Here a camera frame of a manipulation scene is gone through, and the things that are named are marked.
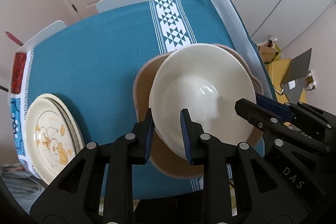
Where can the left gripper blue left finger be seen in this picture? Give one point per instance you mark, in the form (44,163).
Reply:
(143,132)

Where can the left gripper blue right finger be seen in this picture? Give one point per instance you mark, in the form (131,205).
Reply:
(191,132)

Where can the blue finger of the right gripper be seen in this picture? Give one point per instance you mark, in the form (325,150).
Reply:
(273,106)
(254,114)

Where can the pink square bowl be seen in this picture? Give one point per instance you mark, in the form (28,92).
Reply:
(161,156)

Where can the large yellow duck plate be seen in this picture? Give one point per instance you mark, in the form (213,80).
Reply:
(72,124)

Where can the cream round bowl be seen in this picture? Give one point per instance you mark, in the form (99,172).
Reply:
(207,81)

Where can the small duck pattern plate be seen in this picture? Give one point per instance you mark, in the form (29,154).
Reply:
(48,139)

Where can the teal tablecloth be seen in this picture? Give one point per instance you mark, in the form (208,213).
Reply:
(91,66)

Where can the light blue clothing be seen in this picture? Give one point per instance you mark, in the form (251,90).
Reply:
(24,186)

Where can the black clothes rack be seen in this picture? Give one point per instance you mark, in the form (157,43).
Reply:
(4,89)

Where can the pink mop handle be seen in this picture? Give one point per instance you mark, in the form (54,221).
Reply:
(13,38)

